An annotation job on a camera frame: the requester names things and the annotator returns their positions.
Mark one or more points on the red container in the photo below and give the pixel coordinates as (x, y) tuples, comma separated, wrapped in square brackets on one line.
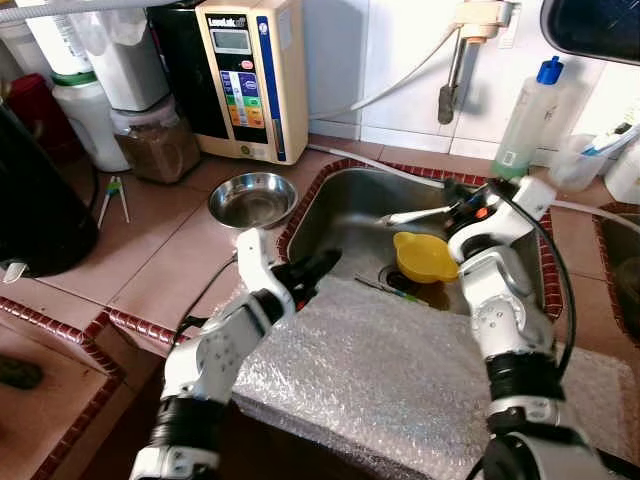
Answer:
[(30, 105)]

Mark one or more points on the bubble wrap sheet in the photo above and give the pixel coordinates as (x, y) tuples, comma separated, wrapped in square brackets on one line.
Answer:
[(390, 380)]

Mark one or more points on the clear plastic cup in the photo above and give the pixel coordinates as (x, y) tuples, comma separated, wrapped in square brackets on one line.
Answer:
[(570, 170)]

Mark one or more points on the steel bowl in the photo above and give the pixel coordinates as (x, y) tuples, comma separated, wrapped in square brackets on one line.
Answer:
[(250, 200)]

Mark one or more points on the yellow plastic bowl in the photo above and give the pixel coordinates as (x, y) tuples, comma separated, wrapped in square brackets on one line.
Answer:
[(420, 255)]

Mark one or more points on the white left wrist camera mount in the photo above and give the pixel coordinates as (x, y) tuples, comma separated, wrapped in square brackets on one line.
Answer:
[(255, 265)]

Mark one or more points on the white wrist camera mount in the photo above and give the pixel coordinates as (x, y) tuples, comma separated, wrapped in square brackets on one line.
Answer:
[(520, 205), (255, 265)]

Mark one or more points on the black pan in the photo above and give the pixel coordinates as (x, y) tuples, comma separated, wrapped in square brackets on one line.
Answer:
[(595, 28)]

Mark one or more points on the jar with brown contents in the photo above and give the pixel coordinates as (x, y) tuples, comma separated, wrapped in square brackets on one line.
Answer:
[(160, 150)]

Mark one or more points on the black kettle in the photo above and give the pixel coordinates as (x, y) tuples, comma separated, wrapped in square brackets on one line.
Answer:
[(40, 210)]

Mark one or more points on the white translucent container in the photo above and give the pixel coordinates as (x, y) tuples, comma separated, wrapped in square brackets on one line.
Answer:
[(130, 60)]

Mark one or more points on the steel wall tap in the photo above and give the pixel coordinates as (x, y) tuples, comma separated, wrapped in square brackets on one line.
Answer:
[(447, 100)]

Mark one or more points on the green and white tongs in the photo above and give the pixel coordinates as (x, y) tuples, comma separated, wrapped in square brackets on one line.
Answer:
[(113, 187)]

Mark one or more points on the cream and black water ionizer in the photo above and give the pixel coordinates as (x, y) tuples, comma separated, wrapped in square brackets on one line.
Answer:
[(280, 80)]

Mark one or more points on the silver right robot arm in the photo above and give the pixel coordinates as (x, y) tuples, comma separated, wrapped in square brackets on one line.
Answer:
[(510, 320)]

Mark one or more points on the blue toothbrush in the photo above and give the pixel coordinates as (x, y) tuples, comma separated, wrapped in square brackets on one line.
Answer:
[(605, 145)]

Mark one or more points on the white labelled bottle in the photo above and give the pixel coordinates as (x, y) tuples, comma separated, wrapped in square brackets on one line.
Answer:
[(55, 40)]

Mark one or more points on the white detergent bottle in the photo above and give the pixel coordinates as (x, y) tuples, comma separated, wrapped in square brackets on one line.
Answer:
[(625, 175)]

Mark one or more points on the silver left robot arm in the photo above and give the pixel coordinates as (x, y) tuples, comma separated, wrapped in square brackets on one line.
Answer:
[(215, 355)]

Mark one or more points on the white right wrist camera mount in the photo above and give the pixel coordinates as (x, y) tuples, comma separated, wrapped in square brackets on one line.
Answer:
[(520, 205)]

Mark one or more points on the white jug with green lid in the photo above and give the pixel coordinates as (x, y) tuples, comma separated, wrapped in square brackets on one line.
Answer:
[(90, 130)]

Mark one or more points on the clear bottle with blue cap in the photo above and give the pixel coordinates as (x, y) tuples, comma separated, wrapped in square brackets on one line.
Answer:
[(525, 130)]

